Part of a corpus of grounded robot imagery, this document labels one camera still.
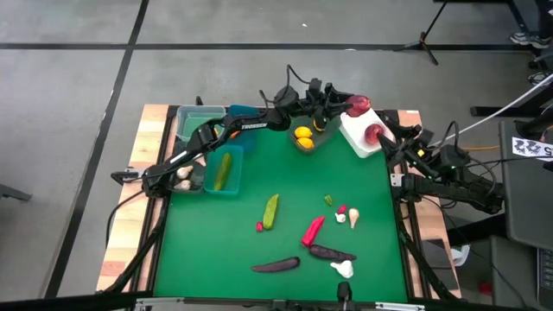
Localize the dark purple eggplant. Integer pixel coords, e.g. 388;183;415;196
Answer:
251;256;302;274
308;244;359;263

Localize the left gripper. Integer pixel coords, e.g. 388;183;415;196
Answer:
302;79;356;132

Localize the large white garlic bulb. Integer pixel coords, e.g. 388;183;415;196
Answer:
329;259;355;280

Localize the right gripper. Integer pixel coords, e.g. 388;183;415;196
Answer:
377;120;442;178

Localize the dark grey desk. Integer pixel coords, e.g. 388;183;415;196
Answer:
499;119;553;251

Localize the black table clamp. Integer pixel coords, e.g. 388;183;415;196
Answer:
110;169;146;186

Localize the white paper marker tag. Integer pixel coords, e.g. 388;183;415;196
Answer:
512;136;553;163

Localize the black tripod stand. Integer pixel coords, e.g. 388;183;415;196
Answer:
391;0;450;67

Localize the red yellow apple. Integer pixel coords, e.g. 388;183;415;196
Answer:
364;123;385;146
345;94;372;118

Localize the black keyboard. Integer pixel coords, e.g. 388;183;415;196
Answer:
537;248;553;308

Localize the black cable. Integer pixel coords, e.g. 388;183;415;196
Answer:
105;189;146;250

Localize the person's shoe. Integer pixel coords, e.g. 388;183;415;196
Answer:
509;31;553;49
527;70;553;86

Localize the clear plastic bin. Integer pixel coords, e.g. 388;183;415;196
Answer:
175;105;227;143

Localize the blue plastic bin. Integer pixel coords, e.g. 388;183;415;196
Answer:
227;104;261;153

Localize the dark grey plastic bin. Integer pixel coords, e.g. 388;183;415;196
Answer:
169;149;207;194

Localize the green cucumber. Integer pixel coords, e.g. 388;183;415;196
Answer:
262;193;281;231
213;151;233;193

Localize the dark transparent plastic bin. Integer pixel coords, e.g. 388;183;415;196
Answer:
288;112;343;156

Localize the small white object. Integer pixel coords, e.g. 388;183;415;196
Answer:
450;244;471;268

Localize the teal plastic bin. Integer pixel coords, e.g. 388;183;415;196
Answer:
203;144;245;196

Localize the black desk foot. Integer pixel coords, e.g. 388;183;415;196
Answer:
469;81;553;118

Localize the white plastic bin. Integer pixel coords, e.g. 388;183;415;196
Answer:
338;106;397;160

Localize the green table mat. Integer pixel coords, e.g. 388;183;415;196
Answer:
153;107;410;303

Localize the white cable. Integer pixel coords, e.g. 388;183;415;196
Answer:
431;72;553;148

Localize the black table-level camera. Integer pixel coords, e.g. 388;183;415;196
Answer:
336;281;353;303

